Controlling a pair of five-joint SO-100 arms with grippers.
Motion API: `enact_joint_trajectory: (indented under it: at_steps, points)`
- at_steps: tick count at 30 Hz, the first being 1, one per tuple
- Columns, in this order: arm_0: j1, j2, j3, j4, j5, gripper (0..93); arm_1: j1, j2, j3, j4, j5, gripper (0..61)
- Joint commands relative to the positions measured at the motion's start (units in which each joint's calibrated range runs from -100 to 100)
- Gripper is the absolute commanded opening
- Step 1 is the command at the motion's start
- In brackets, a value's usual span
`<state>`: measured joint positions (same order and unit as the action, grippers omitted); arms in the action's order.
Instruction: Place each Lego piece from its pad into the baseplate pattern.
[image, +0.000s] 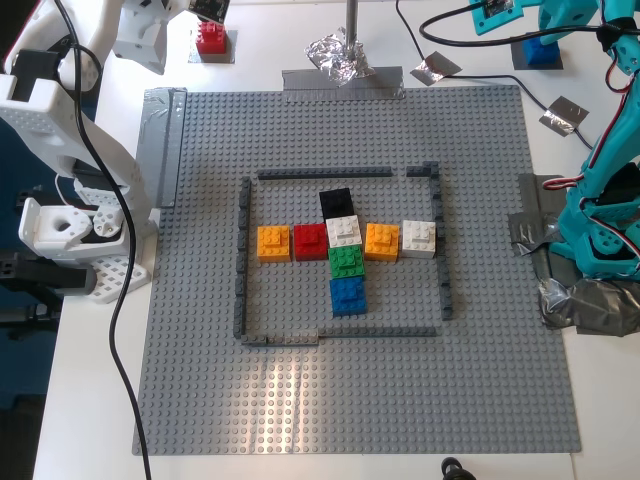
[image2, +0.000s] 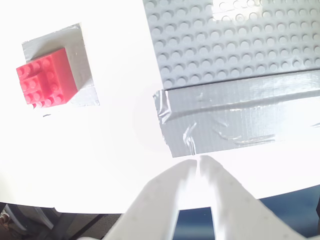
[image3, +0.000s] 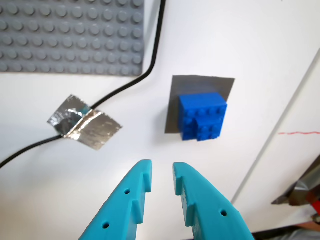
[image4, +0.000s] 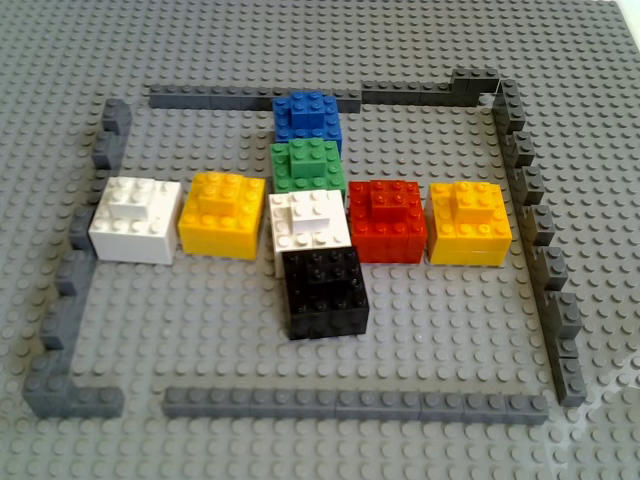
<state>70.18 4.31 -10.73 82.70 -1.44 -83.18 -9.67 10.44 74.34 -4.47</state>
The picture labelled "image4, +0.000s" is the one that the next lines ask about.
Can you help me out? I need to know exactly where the white lego cube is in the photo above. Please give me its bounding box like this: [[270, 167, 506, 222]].
[[268, 189, 351, 279], [88, 176, 182, 266]]

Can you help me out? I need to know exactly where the charcoal stepped brick row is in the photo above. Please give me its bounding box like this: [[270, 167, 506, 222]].
[[360, 67, 501, 108]]

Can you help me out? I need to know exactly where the grey studded lego baseplate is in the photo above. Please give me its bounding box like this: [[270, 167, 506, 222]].
[[0, 0, 640, 480]]

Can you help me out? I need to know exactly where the dark grey crenellated brick wall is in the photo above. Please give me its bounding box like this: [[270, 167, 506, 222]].
[[22, 98, 132, 420], [492, 78, 589, 407]]

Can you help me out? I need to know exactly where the black lego cube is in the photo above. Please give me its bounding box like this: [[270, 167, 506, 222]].
[[281, 245, 370, 342]]

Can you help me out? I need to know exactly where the blue lego cube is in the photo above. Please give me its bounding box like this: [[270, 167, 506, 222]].
[[272, 90, 344, 154]]

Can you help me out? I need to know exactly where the dark grey straight brick row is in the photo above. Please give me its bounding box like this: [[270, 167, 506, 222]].
[[161, 386, 550, 427], [148, 83, 362, 113]]

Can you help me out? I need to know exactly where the green lego cube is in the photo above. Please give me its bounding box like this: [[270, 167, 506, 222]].
[[269, 138, 348, 199]]

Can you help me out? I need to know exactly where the yellow lego cube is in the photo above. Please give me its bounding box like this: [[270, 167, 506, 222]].
[[177, 171, 267, 261], [424, 180, 514, 267]]

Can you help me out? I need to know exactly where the red lego cube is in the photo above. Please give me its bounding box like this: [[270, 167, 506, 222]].
[[347, 178, 427, 265]]

